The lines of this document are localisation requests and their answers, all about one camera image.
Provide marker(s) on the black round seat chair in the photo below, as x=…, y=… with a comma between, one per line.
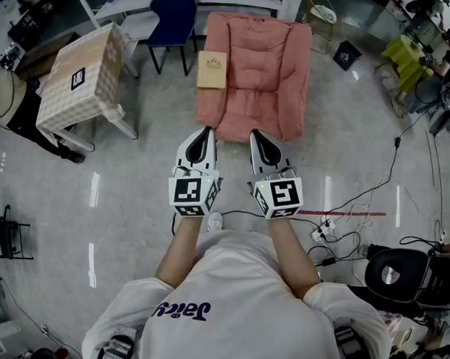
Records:
x=403, y=274

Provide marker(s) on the red floor tape strip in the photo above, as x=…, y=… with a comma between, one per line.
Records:
x=354, y=213

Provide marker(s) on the black waist pack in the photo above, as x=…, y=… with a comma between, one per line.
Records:
x=115, y=350
x=353, y=350

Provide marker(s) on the black trash bin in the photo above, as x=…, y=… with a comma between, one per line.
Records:
x=347, y=55

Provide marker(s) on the black and white marker card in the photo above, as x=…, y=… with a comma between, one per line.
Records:
x=78, y=79

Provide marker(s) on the gold frame chair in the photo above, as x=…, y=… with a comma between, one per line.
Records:
x=323, y=15

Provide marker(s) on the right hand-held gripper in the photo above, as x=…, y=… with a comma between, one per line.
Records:
x=282, y=198

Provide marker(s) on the black power adapter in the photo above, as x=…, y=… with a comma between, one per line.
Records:
x=328, y=261

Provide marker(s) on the person's left forearm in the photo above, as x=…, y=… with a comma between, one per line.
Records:
x=179, y=251

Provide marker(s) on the white shelf frame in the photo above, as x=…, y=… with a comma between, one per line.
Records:
x=151, y=0

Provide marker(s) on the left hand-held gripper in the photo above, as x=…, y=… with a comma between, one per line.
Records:
x=189, y=190

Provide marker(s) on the blue chair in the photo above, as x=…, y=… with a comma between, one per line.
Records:
x=172, y=16

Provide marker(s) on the yellow-green table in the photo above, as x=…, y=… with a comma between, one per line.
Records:
x=403, y=58

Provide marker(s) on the tan book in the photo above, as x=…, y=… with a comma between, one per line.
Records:
x=212, y=69

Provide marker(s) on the white power strip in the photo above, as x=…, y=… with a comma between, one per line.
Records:
x=324, y=229

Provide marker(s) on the person's right forearm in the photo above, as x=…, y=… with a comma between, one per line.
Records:
x=292, y=260

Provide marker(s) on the black metal cart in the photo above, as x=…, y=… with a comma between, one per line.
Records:
x=5, y=232

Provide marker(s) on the person's white shirt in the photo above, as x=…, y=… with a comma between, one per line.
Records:
x=241, y=317

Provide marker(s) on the checkered cloth table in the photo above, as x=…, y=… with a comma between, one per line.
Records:
x=83, y=102

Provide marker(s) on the person's white shoe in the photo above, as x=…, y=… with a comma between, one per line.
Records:
x=215, y=222

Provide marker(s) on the pink cushioned armchair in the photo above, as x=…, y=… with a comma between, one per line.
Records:
x=268, y=73

